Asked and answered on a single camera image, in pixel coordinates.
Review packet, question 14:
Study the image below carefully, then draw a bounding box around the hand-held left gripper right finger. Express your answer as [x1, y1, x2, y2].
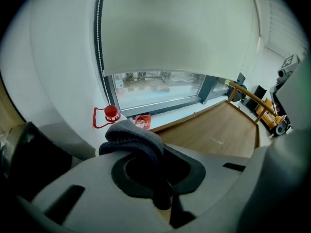
[163, 143, 251, 230]

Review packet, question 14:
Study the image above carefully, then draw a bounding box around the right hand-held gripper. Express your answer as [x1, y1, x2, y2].
[269, 54, 302, 100]

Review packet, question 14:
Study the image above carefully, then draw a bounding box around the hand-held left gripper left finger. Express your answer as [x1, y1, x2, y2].
[31, 152, 176, 233]

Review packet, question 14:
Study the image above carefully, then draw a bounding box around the wooden shelf cart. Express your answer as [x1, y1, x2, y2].
[148, 80, 278, 159]

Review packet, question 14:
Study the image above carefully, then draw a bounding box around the dark blue cloth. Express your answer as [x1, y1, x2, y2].
[98, 119, 175, 211]

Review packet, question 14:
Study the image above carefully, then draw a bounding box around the orange sofa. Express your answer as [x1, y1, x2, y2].
[255, 98, 285, 131]

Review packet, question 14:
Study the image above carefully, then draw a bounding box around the red packet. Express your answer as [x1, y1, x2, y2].
[132, 115, 152, 131]

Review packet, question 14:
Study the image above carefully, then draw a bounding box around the window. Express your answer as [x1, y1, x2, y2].
[106, 70, 229, 115]

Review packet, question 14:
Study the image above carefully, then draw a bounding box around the tan wooden board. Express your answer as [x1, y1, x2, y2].
[0, 79, 26, 135]

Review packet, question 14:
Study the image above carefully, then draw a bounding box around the white roller blind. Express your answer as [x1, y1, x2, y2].
[102, 0, 259, 83]

